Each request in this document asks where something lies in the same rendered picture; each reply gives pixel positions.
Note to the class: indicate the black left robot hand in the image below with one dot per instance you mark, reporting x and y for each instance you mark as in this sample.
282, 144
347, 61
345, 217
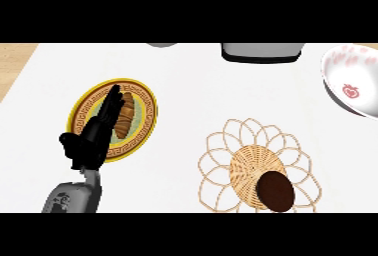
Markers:
93, 140

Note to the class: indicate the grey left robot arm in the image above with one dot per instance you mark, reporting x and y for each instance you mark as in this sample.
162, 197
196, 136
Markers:
74, 196

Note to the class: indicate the wicker flower placemat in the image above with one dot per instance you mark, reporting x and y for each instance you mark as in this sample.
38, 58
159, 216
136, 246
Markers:
248, 160

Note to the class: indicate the dark brown can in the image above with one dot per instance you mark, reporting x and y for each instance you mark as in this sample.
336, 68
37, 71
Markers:
274, 191

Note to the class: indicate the white bowl with red print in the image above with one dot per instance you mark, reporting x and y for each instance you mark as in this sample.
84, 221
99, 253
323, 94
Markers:
351, 83

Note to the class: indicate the brown croissant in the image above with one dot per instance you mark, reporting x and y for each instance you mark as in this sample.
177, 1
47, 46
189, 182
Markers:
125, 116

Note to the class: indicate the yellow patterned plate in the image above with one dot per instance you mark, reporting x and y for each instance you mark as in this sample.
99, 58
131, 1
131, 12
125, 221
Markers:
142, 110

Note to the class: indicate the small grey round object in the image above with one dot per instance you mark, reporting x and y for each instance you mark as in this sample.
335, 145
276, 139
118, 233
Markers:
161, 44

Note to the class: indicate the grey appliance with black base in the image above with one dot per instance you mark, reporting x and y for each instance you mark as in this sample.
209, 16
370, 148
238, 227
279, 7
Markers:
260, 51

